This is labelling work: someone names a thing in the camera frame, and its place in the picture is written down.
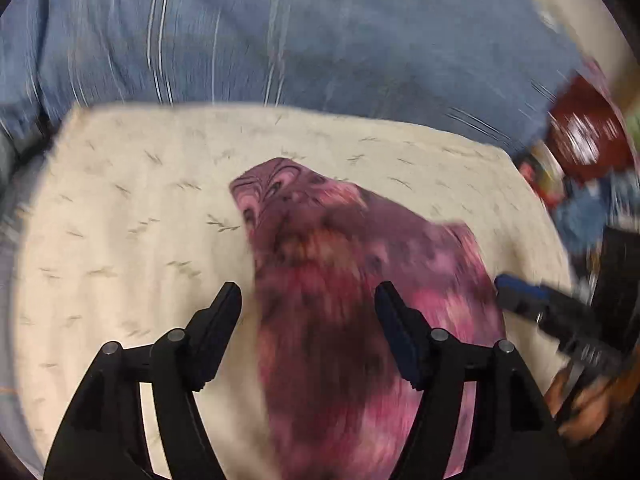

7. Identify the purple floral shirt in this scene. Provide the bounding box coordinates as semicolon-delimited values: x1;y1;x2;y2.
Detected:
230;158;504;479

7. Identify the person's right hand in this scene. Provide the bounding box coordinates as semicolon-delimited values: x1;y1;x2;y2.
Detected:
559;356;639;446

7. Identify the blue denim garment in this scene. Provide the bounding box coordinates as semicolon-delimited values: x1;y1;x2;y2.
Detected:
551;170;639;256

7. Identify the clutter of small packages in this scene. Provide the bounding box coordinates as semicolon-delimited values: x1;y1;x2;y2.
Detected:
515;141;570;210

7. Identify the dark red plastic bag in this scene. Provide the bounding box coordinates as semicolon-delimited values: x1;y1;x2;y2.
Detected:
546;74;634;183

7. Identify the cream leaf-print pillow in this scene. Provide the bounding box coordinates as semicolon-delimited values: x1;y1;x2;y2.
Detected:
13;105;572;479

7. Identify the blue plaid quilt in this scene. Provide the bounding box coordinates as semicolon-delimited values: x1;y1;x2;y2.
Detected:
1;0;584;154

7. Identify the grey patterned duvet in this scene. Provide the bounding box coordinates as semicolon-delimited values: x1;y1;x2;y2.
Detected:
1;120;52;479

